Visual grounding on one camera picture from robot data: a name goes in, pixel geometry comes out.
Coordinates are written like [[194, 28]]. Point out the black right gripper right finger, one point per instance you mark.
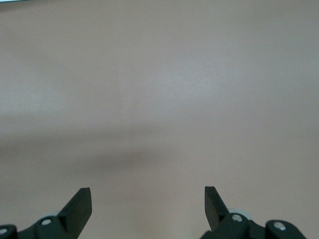
[[216, 214]]

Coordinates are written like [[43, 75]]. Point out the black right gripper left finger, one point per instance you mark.
[[72, 219]]

